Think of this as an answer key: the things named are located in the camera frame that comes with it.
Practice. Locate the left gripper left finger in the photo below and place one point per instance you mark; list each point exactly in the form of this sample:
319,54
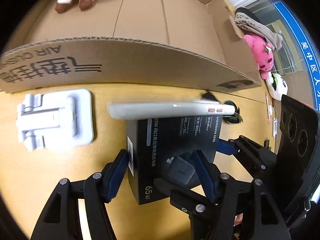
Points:
60,217

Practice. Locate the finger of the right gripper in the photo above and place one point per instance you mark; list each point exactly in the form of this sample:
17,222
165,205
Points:
255,158
200,210

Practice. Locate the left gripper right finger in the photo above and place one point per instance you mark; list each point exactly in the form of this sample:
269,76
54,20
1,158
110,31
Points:
242,210

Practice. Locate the black round sunglasses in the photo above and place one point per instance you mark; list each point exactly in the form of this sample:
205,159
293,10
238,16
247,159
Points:
229,110

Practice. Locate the black charger box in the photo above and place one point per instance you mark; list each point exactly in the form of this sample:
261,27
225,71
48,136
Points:
160,152

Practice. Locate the white folding phone stand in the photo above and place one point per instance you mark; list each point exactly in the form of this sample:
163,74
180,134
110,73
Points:
55,120

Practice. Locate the clear white phone case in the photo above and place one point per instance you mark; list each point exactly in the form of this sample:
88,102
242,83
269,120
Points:
167,109

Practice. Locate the brown cardboard box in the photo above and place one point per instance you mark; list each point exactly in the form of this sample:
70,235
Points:
182,43

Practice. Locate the pink pen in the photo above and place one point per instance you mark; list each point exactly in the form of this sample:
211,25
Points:
269,109

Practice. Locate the white panda plush toy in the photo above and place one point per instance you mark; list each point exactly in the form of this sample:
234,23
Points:
277,86

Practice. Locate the pink plush toy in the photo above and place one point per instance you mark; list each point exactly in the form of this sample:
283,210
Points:
262,53

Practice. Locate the grey black folded cloth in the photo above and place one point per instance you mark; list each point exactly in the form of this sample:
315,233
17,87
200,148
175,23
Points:
247,21

